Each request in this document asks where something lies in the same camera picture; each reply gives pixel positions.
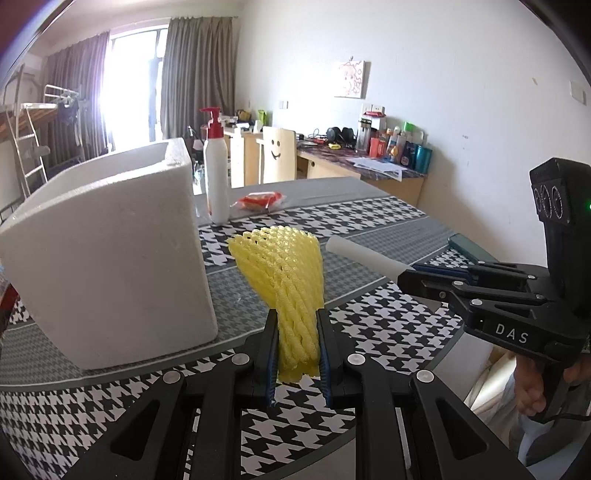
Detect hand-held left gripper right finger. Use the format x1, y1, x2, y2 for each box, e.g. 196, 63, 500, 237
316, 308, 536, 480

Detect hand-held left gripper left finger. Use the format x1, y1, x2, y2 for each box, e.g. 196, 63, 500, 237
62, 310, 280, 480

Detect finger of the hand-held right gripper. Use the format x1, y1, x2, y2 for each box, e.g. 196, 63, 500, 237
413, 262, 550, 301
397, 270, 550, 324

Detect white foam tube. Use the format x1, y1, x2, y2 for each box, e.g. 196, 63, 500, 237
325, 237, 414, 280

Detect yellow foam net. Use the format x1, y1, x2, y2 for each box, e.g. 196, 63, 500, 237
228, 226, 326, 383

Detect white foam box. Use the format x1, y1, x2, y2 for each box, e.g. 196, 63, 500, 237
0, 137, 219, 371

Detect person's right hand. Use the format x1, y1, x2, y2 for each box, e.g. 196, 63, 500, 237
515, 353, 591, 414

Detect wooden desk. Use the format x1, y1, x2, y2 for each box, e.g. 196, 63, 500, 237
224, 127, 264, 188
295, 143, 424, 206

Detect white bed sheet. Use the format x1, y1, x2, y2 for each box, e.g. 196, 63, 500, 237
464, 342, 520, 416

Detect papers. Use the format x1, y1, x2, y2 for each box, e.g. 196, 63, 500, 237
345, 157, 402, 178

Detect group of toiletry bottles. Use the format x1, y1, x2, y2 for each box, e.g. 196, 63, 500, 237
369, 122, 434, 175

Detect clear water bottle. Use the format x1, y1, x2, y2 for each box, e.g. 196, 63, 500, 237
355, 117, 371, 153

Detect person's light blue clothing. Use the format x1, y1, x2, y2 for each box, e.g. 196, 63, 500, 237
516, 406, 583, 469

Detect red snack packet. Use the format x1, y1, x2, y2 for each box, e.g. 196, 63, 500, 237
238, 191, 284, 212

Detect white pump bottle red cap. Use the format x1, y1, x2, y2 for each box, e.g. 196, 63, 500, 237
199, 107, 230, 225

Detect wooden chair with smiley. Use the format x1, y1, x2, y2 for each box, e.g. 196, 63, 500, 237
262, 127, 297, 185

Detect glass balcony door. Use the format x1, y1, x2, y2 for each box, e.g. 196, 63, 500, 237
99, 28, 168, 153

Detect brown curtain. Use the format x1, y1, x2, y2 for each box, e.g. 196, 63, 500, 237
161, 17, 238, 139
44, 34, 112, 162

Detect metal bed ladder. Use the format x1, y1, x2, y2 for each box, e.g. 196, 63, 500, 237
14, 108, 49, 185

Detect dark hanging clothes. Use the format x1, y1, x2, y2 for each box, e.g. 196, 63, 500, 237
58, 99, 81, 125

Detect metal bunk bed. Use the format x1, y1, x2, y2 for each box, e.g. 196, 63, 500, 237
0, 104, 51, 195
44, 84, 86, 162

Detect pink wall poster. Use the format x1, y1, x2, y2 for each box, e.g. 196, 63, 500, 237
333, 60, 366, 99

